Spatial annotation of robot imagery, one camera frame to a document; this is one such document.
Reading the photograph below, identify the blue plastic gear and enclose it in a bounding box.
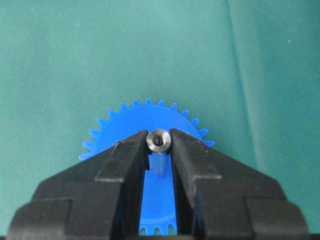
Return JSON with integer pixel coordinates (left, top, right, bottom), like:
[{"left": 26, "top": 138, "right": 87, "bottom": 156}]
[{"left": 78, "top": 98, "right": 215, "bottom": 236}]

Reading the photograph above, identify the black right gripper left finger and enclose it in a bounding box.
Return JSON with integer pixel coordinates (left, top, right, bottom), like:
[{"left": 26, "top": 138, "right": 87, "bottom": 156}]
[{"left": 8, "top": 130, "right": 148, "bottom": 240}]

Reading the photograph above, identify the grey metal shaft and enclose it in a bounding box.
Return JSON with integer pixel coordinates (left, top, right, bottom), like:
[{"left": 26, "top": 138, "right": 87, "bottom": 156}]
[{"left": 146, "top": 129, "right": 172, "bottom": 162}]

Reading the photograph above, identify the green cloth mat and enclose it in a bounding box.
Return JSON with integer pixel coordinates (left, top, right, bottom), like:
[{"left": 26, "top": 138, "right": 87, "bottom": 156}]
[{"left": 0, "top": 0, "right": 320, "bottom": 236}]

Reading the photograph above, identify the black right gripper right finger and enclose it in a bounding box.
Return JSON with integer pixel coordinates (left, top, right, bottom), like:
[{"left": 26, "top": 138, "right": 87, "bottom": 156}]
[{"left": 169, "top": 128, "right": 309, "bottom": 240}]

